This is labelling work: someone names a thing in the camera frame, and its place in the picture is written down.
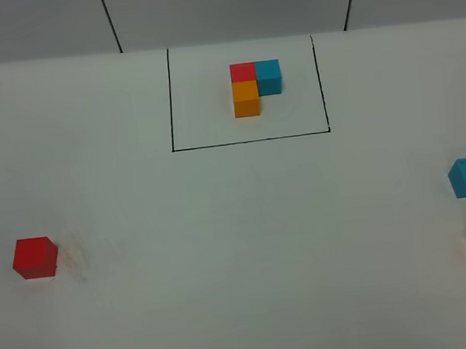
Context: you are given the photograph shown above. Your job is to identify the orange template block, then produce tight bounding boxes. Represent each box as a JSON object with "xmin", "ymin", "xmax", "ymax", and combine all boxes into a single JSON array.
[{"xmin": 232, "ymin": 81, "xmax": 261, "ymax": 118}]

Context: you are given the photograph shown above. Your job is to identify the red template block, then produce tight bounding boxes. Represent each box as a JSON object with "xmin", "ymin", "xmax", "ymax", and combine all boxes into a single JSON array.
[{"xmin": 229, "ymin": 62, "xmax": 257, "ymax": 83}]

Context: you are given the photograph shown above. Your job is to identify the blue template block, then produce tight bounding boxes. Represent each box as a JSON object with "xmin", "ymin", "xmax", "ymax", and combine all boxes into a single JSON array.
[{"xmin": 255, "ymin": 59, "xmax": 283, "ymax": 97}]

